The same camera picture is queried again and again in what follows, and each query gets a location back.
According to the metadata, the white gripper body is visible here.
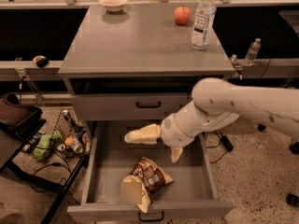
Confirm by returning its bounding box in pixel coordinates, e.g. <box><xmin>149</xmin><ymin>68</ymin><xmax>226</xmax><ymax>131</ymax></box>
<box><xmin>161</xmin><ymin>112</ymin><xmax>195</xmax><ymax>148</ymax></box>

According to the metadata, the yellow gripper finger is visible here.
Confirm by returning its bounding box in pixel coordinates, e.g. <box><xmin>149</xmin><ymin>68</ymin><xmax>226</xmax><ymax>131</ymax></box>
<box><xmin>124</xmin><ymin>124</ymin><xmax>161</xmax><ymax>145</ymax></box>
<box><xmin>171</xmin><ymin>147</ymin><xmax>183</xmax><ymax>163</ymax></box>

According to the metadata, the brown chip bag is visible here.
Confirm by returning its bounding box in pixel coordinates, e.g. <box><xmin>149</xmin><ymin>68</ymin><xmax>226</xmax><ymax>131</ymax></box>
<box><xmin>131</xmin><ymin>157</ymin><xmax>174</xmax><ymax>194</ymax></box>

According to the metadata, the yellow chip bag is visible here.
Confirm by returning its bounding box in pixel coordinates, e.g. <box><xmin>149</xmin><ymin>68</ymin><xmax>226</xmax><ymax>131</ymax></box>
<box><xmin>121</xmin><ymin>175</ymin><xmax>150</xmax><ymax>213</ymax></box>

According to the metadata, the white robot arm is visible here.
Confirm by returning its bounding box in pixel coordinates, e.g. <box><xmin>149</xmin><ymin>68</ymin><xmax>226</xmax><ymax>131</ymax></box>
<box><xmin>124</xmin><ymin>77</ymin><xmax>299</xmax><ymax>162</ymax></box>

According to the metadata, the open grey bottom drawer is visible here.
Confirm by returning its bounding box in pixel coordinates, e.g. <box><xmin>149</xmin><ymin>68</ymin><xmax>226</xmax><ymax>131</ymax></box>
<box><xmin>67</xmin><ymin>120</ymin><xmax>234</xmax><ymax>223</ymax></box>

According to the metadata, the closed grey upper drawer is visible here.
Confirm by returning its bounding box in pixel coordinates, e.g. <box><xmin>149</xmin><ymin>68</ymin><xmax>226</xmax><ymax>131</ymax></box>
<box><xmin>71</xmin><ymin>92</ymin><xmax>191</xmax><ymax>121</ymax></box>

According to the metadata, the grey drawer cabinet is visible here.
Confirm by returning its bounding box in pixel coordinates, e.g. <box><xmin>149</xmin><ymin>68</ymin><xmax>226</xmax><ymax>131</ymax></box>
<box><xmin>59</xmin><ymin>3</ymin><xmax>233</xmax><ymax>134</ymax></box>

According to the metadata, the green bag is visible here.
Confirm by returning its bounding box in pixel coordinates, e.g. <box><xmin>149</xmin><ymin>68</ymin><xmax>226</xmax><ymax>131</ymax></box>
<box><xmin>32</xmin><ymin>131</ymin><xmax>63</xmax><ymax>161</ymax></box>

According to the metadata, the black power adapter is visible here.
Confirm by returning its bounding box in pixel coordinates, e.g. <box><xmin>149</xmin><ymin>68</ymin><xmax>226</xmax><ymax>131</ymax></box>
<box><xmin>221</xmin><ymin>134</ymin><xmax>234</xmax><ymax>152</ymax></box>

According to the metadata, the silver soda can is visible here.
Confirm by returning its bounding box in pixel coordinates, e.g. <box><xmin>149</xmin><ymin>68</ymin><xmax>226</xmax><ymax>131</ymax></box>
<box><xmin>71</xmin><ymin>140</ymin><xmax>84</xmax><ymax>154</ymax></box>

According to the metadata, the red apple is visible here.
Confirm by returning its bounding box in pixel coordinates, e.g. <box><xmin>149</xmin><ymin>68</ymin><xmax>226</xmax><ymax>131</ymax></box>
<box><xmin>173</xmin><ymin>6</ymin><xmax>192</xmax><ymax>25</ymax></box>

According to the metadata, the small clear water bottle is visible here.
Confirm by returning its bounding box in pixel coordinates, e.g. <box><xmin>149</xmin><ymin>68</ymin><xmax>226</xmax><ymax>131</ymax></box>
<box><xmin>244</xmin><ymin>38</ymin><xmax>261</xmax><ymax>66</ymax></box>

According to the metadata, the large clear water bottle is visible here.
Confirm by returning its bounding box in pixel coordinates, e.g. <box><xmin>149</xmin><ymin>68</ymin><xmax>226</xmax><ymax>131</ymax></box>
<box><xmin>192</xmin><ymin>0</ymin><xmax>217</xmax><ymax>50</ymax></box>

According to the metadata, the black tape measure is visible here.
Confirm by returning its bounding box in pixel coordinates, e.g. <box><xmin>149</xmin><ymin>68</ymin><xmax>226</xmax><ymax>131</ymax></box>
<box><xmin>33</xmin><ymin>55</ymin><xmax>49</xmax><ymax>68</ymax></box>

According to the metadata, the black side table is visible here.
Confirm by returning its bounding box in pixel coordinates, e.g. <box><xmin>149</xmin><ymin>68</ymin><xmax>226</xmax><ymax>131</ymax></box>
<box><xmin>0</xmin><ymin>117</ymin><xmax>90</xmax><ymax>224</ymax></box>

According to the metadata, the white bowl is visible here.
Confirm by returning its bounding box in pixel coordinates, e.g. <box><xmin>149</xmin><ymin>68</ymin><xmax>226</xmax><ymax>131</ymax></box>
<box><xmin>99</xmin><ymin>0</ymin><xmax>128</xmax><ymax>12</ymax></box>

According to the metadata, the wire basket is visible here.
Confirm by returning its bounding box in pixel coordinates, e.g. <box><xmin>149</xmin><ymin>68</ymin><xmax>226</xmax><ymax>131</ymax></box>
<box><xmin>53</xmin><ymin>109</ymin><xmax>91</xmax><ymax>157</ymax></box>

